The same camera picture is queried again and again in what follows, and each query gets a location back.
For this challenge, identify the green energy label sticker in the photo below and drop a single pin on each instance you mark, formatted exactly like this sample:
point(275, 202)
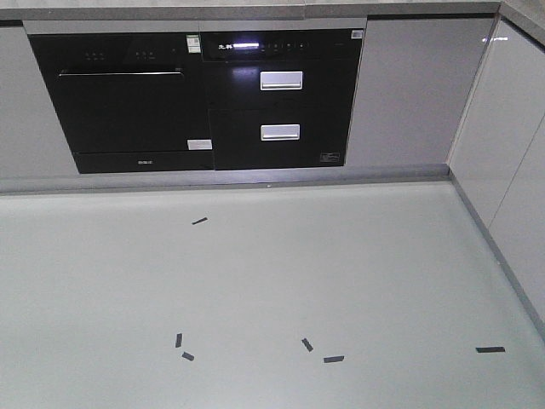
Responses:
point(193, 44)

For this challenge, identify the silver lower drawer handle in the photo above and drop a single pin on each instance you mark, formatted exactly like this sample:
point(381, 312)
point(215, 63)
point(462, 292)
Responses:
point(280, 132)

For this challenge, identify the black tape strip right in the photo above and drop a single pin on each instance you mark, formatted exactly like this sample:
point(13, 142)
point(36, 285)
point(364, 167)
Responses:
point(490, 349)

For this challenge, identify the silver drawer handle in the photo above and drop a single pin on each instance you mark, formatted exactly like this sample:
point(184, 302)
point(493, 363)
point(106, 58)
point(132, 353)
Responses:
point(271, 81)
point(280, 132)

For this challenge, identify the black drawer sterilizer cabinet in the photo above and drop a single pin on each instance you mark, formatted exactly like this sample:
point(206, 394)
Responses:
point(329, 57)

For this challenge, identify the black tape strip middle lower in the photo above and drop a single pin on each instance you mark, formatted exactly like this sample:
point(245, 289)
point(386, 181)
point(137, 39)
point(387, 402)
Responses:
point(334, 359)

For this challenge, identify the silver upper drawer handle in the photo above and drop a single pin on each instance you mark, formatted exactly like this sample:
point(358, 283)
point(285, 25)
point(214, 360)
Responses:
point(271, 81)

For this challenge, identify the black tape strip left lower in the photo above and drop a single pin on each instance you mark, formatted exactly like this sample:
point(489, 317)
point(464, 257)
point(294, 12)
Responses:
point(188, 356)

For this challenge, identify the grey side cabinet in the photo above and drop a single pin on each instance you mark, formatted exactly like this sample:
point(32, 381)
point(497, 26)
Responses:
point(498, 158)

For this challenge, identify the grey cabinet door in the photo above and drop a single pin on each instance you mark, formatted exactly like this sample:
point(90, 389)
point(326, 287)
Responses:
point(413, 84)

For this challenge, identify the black tape strip top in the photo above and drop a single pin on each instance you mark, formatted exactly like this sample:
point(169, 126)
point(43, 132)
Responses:
point(203, 219)

